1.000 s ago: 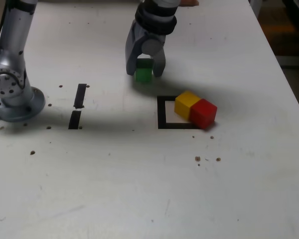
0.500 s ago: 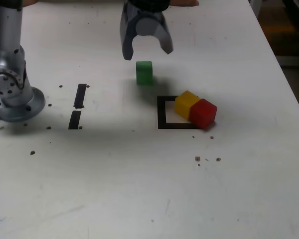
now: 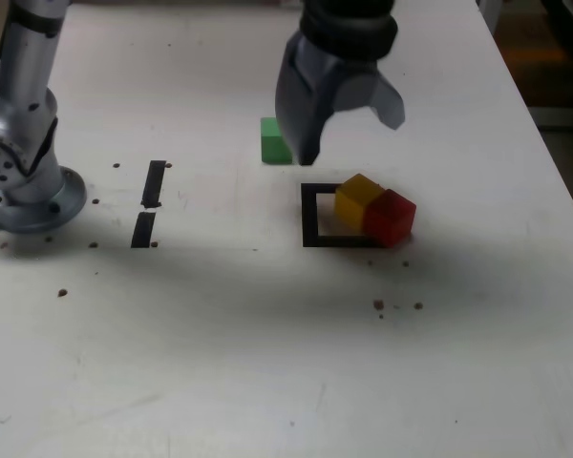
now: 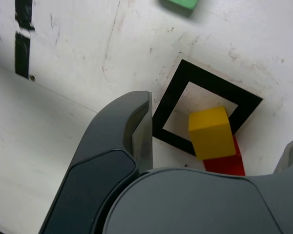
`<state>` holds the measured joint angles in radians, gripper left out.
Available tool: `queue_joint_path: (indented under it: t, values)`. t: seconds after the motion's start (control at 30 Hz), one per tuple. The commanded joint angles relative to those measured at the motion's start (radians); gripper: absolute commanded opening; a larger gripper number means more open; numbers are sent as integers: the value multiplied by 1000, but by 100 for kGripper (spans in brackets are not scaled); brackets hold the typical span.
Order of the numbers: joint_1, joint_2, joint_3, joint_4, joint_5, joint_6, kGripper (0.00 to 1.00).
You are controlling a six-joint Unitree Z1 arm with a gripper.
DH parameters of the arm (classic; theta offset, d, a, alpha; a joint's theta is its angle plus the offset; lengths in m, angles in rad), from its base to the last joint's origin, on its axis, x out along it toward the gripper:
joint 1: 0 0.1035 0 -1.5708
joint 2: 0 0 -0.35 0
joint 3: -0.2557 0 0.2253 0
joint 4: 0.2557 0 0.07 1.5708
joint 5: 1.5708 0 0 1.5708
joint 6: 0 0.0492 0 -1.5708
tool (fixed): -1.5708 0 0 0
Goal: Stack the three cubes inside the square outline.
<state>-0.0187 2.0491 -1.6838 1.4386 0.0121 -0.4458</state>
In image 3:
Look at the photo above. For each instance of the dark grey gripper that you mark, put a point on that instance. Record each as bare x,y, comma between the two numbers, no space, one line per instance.
358,86

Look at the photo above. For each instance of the green cube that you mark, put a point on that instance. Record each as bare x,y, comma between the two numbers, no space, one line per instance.
271,143

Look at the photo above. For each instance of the yellow cube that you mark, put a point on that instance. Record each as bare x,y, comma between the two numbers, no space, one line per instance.
353,200

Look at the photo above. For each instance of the red cube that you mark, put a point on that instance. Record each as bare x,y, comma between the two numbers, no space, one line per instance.
391,219

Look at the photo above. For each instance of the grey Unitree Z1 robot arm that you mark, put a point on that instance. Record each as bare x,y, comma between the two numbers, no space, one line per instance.
24,95

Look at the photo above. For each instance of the black tape square outline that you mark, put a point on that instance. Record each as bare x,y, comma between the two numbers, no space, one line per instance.
309,219

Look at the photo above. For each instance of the black tape strip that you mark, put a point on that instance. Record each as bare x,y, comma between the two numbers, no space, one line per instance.
154,181

